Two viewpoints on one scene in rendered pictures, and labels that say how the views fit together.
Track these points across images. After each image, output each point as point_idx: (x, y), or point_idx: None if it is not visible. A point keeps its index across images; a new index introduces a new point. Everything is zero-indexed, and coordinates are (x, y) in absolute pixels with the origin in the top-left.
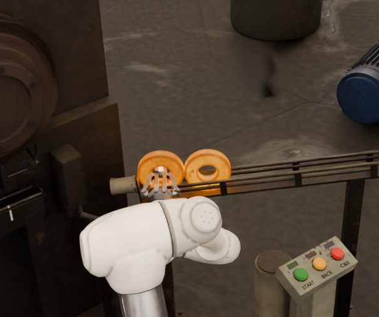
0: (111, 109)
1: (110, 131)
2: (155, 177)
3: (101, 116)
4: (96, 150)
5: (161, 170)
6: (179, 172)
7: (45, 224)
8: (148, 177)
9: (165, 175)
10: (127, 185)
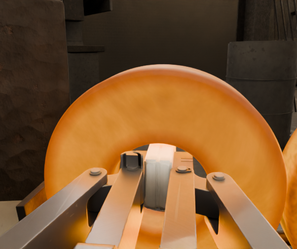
0: (41, 14)
1: (37, 81)
2: (119, 187)
3: (8, 23)
4: None
5: (163, 157)
6: (264, 186)
7: None
8: (66, 187)
9: (186, 183)
10: None
